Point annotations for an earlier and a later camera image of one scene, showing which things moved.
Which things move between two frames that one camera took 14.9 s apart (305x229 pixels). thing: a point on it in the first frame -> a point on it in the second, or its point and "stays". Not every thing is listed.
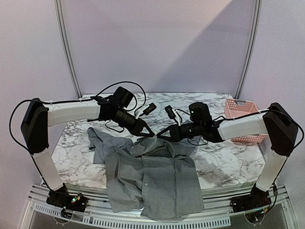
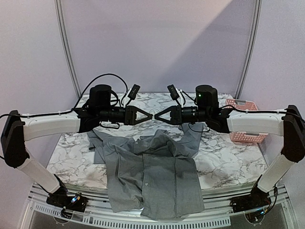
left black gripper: (138, 127) -> (131, 113)
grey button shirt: (150, 174) stays
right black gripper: (175, 132) -> (177, 114)
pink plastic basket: (235, 108) stays
